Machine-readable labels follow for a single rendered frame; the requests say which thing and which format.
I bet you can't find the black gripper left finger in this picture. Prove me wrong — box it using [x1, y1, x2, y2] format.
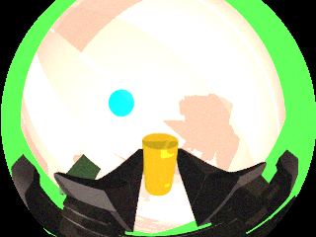
[54, 147, 143, 233]

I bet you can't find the cyan circle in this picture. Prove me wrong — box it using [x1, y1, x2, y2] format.
[108, 90, 134, 116]

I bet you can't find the yellow cylinder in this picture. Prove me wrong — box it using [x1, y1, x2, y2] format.
[142, 133, 179, 197]

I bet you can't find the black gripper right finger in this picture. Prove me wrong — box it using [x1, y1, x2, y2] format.
[177, 147, 268, 226]

